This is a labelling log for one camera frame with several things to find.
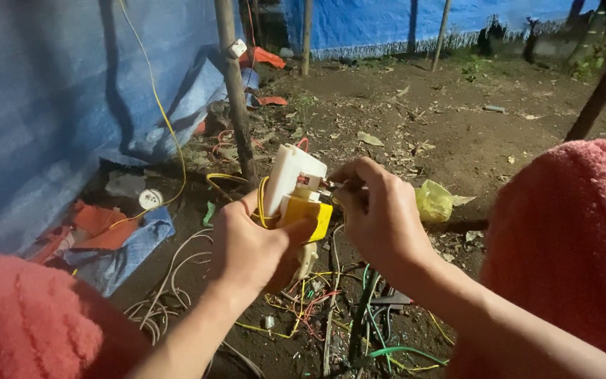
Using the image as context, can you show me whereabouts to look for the person's left hand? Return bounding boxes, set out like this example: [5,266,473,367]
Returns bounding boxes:
[209,189,318,299]

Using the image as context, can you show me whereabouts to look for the person's right hand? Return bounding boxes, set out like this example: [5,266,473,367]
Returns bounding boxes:
[329,156,439,288]

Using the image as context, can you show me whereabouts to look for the white and yellow electrical unit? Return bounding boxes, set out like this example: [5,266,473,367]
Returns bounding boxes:
[259,143,334,283]

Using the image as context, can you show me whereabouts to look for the yellow plastic bag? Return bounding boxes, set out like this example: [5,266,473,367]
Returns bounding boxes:
[415,179,455,224]

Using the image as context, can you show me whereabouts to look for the black pliers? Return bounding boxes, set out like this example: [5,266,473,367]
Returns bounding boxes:
[369,287,415,307]

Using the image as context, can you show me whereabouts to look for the dry leaf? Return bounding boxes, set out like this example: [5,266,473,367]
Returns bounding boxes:
[356,131,386,147]

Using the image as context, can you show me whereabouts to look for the round white lamp holder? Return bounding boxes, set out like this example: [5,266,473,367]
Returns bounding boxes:
[138,188,165,211]

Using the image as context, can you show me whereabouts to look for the folded blue tarpaulin piece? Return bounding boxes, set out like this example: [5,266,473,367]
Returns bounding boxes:
[63,205,176,298]

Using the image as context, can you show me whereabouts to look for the crumpled orange tarpaulin pieces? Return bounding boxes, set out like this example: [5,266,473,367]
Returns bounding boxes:
[28,199,142,265]

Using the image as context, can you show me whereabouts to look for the thick wooden pole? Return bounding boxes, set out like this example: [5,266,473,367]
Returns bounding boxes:
[214,0,260,191]

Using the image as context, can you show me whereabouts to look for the person's pink fleece right leg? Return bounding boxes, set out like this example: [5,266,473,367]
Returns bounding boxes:
[446,139,606,379]

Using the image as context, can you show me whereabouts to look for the person's pink fleece leg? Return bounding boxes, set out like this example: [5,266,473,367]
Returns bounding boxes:
[446,139,606,379]
[0,252,152,379]

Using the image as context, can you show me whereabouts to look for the orange cloth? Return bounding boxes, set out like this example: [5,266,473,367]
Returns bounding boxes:
[238,46,287,69]

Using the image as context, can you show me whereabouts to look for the thin wooden pole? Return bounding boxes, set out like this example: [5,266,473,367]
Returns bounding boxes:
[431,0,452,73]
[301,0,315,78]

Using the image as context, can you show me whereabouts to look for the blue tarpaulin with frayed edge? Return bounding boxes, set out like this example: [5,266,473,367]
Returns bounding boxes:
[281,0,604,60]

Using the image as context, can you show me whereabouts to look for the person's pink fleece left leg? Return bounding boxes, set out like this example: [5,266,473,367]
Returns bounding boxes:
[0,252,152,379]

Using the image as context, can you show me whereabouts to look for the dark slanted pole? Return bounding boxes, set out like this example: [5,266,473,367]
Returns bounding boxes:
[565,52,606,142]

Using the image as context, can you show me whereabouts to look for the short yellow wire loop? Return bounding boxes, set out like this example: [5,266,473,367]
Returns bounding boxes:
[206,173,273,230]

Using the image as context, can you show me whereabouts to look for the coil of white cable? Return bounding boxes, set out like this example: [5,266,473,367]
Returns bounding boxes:
[123,228,215,346]

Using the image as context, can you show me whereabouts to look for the tangle of coloured wires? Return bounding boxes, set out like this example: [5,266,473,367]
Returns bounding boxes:
[234,257,456,379]

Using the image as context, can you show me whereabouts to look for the red wire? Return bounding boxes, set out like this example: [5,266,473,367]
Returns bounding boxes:
[210,128,265,154]

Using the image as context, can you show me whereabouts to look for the green cable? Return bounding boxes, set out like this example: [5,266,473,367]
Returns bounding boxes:
[361,263,449,375]

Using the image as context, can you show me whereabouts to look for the long yellow cable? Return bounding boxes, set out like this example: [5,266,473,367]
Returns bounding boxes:
[107,0,188,230]

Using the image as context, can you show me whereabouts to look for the large blue tarpaulin wall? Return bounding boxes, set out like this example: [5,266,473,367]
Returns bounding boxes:
[0,0,261,257]

